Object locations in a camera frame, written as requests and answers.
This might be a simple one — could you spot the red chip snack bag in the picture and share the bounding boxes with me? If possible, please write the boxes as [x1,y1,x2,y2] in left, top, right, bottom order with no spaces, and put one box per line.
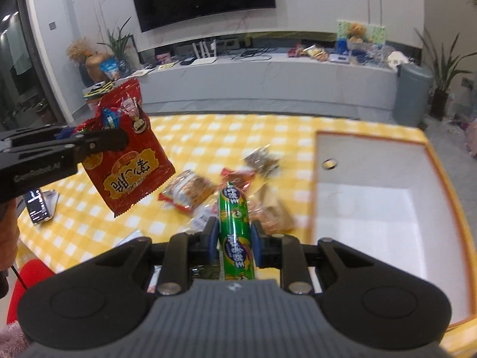
[74,78,175,217]

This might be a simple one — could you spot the green sausage snack stick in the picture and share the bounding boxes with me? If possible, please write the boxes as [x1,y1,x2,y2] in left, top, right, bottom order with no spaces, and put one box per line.
[218,182,255,280]

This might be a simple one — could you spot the red braised meat packet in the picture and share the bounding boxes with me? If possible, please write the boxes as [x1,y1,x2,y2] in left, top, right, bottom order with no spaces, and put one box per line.
[221,168,255,193]

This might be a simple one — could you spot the white blue snack packet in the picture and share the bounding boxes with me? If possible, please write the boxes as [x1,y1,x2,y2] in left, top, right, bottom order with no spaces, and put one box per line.
[189,201,218,232]

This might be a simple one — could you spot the smartphone on table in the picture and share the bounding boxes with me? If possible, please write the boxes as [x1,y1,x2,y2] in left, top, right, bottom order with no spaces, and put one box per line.
[23,188,52,225]

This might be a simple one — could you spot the clear mixed nuts bag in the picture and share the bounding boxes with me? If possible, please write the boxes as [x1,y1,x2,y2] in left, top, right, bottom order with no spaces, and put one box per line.
[247,183,295,234]

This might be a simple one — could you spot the peanut snack bag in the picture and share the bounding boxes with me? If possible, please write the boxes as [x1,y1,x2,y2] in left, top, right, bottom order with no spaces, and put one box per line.
[159,170,216,213]

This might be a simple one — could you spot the yellow checkered tablecloth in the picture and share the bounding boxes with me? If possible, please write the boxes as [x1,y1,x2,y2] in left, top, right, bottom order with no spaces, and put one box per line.
[16,113,477,357]

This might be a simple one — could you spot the dark dried fruit packet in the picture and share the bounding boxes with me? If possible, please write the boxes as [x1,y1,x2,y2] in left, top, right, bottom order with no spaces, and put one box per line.
[244,145,280,177]

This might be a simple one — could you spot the orange vase dried flowers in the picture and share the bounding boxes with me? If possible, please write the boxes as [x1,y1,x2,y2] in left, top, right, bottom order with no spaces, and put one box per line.
[66,38,111,83]

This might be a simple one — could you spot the left potted plant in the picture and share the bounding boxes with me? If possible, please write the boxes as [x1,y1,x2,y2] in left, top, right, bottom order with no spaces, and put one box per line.
[98,17,133,78]

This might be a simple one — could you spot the orange storage box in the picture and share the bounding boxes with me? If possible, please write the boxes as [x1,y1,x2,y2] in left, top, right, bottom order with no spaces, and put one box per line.
[307,126,476,326]

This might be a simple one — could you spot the white wifi router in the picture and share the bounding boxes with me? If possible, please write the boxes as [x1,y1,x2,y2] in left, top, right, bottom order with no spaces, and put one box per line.
[192,40,218,66]

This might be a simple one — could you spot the white tv console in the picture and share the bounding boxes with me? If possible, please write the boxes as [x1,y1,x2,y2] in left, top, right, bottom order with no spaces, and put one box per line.
[139,53,397,121]

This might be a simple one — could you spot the grey trash bin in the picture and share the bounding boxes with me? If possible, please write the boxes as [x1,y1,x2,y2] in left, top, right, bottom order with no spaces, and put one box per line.
[392,63,433,127]

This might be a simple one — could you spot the snack pile on console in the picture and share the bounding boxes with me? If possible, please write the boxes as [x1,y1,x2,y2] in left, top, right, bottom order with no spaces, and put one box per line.
[287,44,329,61]

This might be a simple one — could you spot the teddy bear picture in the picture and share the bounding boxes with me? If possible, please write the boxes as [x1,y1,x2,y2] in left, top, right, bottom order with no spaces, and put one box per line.
[335,20,386,53]

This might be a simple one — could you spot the potted green plant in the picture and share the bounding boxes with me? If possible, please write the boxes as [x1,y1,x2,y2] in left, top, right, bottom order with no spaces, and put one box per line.
[414,27,476,121]

